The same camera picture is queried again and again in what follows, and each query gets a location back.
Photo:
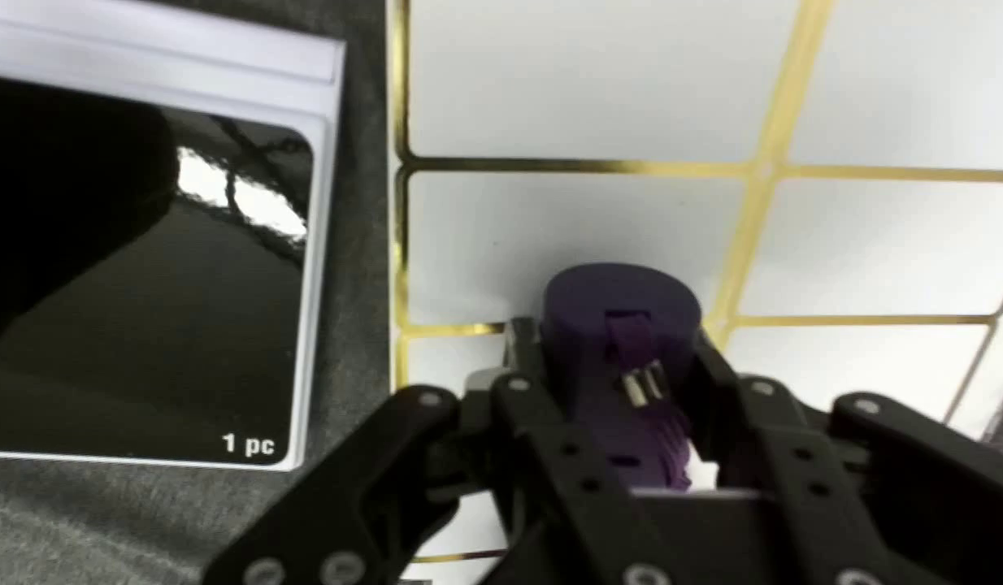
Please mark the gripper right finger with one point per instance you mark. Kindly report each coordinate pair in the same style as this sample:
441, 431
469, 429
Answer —
875, 487

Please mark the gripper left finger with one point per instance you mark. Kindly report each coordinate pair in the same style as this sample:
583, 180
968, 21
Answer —
388, 487

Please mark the purple umbrella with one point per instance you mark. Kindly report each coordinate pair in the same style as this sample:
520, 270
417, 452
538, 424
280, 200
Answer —
607, 317

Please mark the grey cloth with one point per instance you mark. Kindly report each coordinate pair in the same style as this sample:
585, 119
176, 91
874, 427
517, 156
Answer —
359, 284

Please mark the white box with black print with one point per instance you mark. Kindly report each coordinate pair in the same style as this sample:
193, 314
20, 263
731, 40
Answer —
144, 325

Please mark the white board with gold lines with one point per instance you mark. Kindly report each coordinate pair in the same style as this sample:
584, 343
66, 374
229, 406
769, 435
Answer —
591, 81

